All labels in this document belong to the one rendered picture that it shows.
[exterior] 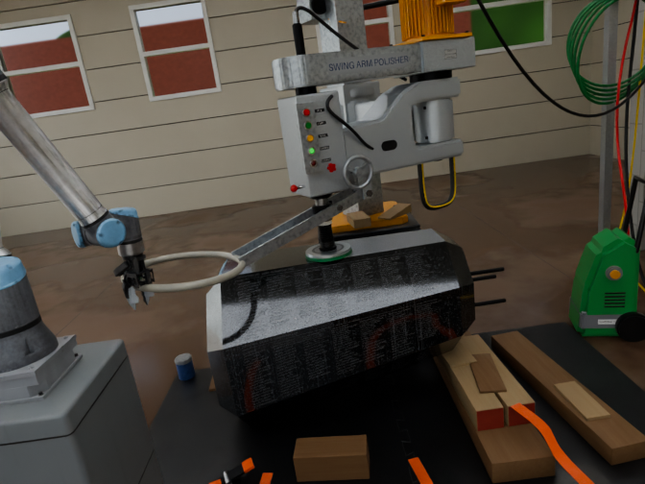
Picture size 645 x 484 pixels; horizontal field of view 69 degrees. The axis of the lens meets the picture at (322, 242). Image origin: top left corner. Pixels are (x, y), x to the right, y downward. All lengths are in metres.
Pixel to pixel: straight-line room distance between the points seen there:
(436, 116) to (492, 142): 6.50
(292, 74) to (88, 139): 7.19
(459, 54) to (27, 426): 2.13
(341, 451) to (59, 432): 1.11
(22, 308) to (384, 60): 1.62
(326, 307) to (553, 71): 7.65
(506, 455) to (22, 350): 1.68
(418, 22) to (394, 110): 0.42
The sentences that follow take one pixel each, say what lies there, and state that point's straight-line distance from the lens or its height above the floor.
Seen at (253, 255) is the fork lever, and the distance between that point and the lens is 2.01.
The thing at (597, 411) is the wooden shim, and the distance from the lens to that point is 2.38.
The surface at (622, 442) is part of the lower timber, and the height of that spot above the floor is 0.09.
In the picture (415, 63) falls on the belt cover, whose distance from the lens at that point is 2.27.
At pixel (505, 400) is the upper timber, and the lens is 2.20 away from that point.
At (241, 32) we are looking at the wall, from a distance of 8.34.
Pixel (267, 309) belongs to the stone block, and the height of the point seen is 0.67.
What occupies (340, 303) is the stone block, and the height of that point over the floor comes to 0.65.
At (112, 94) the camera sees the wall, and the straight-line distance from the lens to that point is 8.78.
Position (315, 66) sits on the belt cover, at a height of 1.62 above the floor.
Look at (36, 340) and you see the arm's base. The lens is 1.51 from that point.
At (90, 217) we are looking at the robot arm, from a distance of 1.59.
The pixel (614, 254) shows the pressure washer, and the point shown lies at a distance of 2.96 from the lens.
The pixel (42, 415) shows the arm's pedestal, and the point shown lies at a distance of 1.41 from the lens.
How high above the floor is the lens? 1.48
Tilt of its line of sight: 16 degrees down
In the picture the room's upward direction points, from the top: 8 degrees counter-clockwise
